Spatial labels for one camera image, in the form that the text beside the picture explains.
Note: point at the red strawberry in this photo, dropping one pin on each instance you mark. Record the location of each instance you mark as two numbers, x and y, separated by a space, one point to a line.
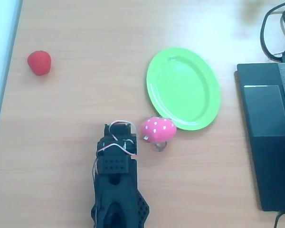
39 63

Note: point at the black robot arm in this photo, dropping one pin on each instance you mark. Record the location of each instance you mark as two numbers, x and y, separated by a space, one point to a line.
118 190

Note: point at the black laptop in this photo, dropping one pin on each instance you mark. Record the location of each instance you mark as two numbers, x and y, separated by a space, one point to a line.
263 142

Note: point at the clear suction cup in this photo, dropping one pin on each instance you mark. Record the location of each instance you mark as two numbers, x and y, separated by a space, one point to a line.
159 146

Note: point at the green oval plate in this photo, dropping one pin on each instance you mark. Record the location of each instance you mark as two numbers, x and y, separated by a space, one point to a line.
183 90

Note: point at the pink spotted strawberry toy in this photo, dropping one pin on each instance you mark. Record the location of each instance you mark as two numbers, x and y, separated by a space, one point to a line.
158 129

